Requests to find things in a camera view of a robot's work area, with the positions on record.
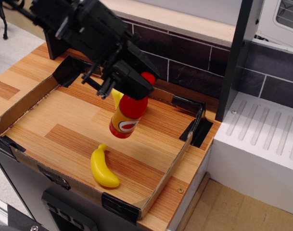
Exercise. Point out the light wooden shelf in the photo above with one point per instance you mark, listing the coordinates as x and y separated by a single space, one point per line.
192 26

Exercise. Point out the white ribbed sink drainboard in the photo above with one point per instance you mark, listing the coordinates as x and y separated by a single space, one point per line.
252 151

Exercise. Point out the yellow toy bell pepper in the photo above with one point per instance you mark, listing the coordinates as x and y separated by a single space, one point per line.
117 96

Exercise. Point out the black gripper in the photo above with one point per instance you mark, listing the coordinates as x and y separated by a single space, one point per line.
89 27

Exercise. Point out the black vertical cabinet post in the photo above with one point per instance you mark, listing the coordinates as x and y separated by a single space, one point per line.
247 23

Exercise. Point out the black oven control panel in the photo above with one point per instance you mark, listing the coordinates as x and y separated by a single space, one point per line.
65 217

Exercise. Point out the black left cabinet panel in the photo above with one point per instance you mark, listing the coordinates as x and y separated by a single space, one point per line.
55 46

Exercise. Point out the yellow toy banana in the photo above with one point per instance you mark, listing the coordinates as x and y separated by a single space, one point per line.
100 171

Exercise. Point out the white appliance with window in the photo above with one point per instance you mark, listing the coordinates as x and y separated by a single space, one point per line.
276 22

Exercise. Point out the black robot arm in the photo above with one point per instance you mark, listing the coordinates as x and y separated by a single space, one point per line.
41 13

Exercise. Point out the cardboard fence with black tape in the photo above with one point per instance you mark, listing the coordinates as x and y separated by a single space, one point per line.
55 129

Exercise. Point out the red hot sauce bottle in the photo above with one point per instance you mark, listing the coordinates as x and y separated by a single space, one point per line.
127 116

